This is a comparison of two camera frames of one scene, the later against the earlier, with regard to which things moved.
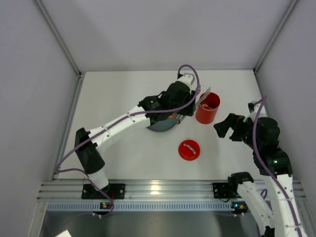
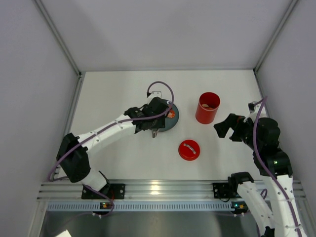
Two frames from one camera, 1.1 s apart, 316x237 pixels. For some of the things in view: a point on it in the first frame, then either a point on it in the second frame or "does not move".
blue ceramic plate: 165,125 does not move
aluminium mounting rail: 140,190 does not move
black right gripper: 235,128 does not move
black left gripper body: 191,108 → 159,114
